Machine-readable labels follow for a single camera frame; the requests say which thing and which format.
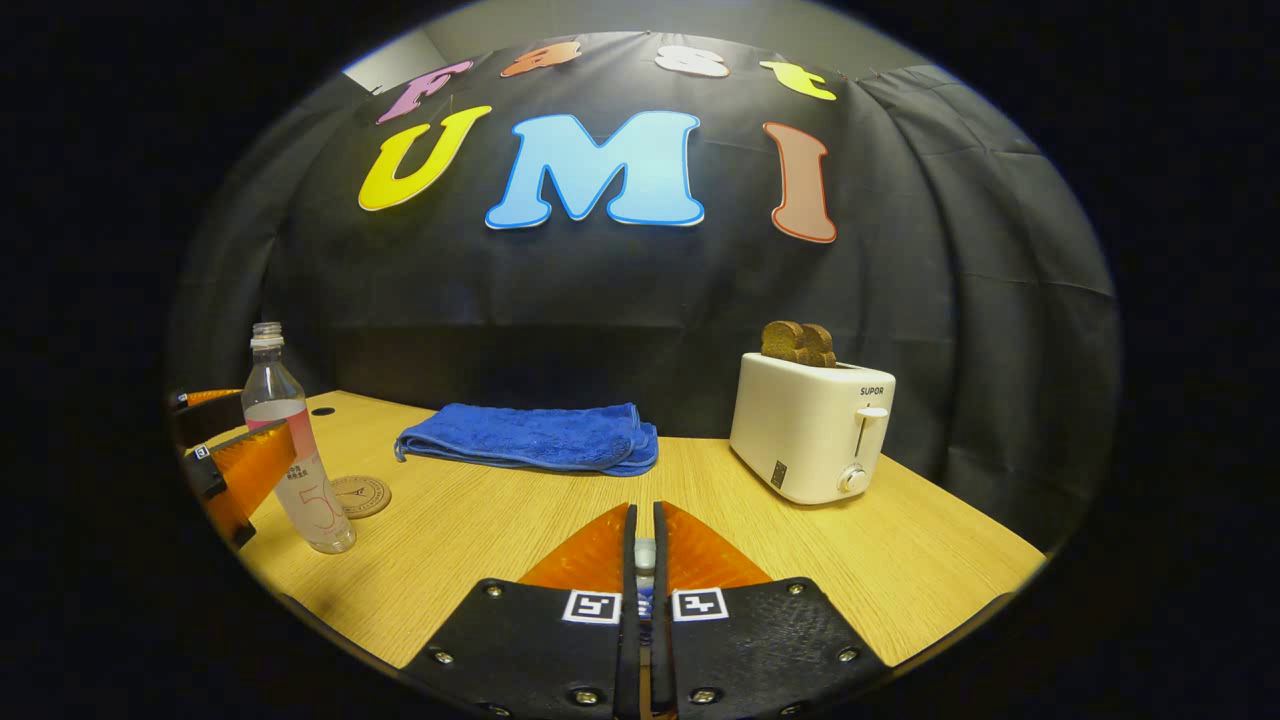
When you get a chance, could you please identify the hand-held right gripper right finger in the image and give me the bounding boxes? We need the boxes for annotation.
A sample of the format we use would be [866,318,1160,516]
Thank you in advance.
[650,502,891,720]

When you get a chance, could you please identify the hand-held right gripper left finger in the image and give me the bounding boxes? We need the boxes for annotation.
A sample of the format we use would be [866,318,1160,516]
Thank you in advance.
[400,502,641,720]

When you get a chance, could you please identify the clear plastic water bottle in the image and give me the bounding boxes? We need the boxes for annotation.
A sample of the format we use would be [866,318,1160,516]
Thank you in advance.
[242,322,357,555]

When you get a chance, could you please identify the round brown coaster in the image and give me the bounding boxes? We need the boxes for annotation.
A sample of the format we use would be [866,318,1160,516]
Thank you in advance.
[330,475,393,520]

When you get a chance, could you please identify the blue towel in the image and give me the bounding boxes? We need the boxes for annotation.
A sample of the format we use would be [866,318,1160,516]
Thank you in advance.
[394,402,660,477]

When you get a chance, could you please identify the white toaster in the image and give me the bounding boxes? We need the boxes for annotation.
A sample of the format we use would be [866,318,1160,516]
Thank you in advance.
[730,352,897,506]

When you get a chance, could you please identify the black backdrop cloth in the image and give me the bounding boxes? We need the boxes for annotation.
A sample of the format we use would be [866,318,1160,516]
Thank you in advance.
[165,30,1121,551]

